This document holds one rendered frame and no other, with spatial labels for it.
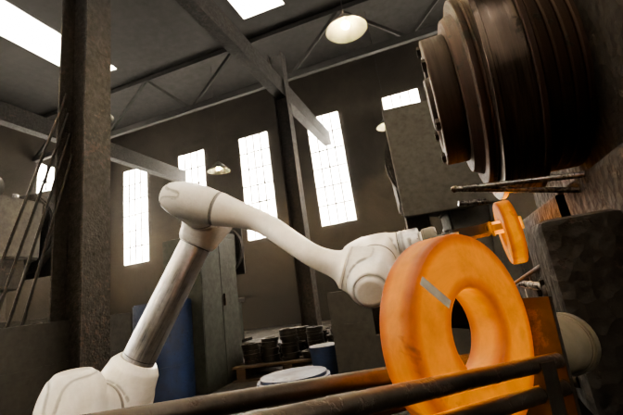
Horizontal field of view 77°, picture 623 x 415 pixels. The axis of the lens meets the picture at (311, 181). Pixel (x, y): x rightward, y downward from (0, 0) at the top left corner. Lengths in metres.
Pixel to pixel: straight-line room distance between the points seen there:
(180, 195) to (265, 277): 10.99
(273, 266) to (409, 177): 8.86
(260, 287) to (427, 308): 11.89
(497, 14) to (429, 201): 2.81
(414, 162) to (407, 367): 3.29
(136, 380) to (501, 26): 1.24
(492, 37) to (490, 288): 0.47
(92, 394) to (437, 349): 1.01
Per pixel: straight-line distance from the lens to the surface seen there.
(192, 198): 1.14
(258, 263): 12.21
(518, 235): 0.99
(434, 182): 3.52
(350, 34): 6.27
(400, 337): 0.30
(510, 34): 0.74
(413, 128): 3.66
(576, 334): 0.47
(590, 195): 0.74
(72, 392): 1.21
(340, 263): 0.90
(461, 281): 0.34
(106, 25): 4.45
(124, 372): 1.34
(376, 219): 11.12
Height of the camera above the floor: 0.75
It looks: 16 degrees up
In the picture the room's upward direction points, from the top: 8 degrees counter-clockwise
